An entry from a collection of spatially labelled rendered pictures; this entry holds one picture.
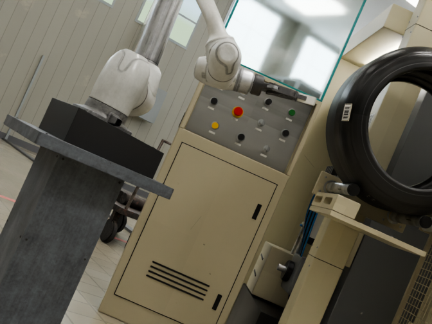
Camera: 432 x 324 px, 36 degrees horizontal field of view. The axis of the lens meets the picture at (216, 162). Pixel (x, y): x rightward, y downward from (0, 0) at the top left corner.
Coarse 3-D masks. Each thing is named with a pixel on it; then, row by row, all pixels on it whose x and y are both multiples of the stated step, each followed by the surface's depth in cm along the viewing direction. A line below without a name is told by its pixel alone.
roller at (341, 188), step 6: (330, 186) 258; (336, 186) 249; (342, 186) 241; (348, 186) 233; (354, 186) 233; (330, 192) 261; (336, 192) 251; (342, 192) 241; (348, 192) 233; (354, 192) 232
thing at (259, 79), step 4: (256, 76) 237; (260, 76) 237; (264, 76) 238; (256, 80) 236; (260, 80) 236; (256, 84) 236; (260, 84) 236; (264, 84) 236; (268, 84) 236; (252, 88) 237; (256, 88) 237; (260, 88) 236; (264, 88) 237; (268, 88) 236; (252, 92) 238; (256, 92) 238; (260, 92) 237
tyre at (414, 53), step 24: (408, 48) 235; (360, 72) 236; (384, 72) 230; (408, 72) 232; (336, 96) 248; (360, 96) 230; (336, 120) 236; (360, 120) 229; (336, 144) 237; (360, 144) 229; (336, 168) 248; (360, 168) 230; (360, 192) 240; (384, 192) 230; (408, 192) 229
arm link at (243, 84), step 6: (240, 72) 236; (246, 72) 236; (252, 72) 237; (240, 78) 235; (246, 78) 235; (252, 78) 236; (240, 84) 236; (246, 84) 236; (252, 84) 237; (234, 90) 238; (240, 90) 237; (246, 90) 237
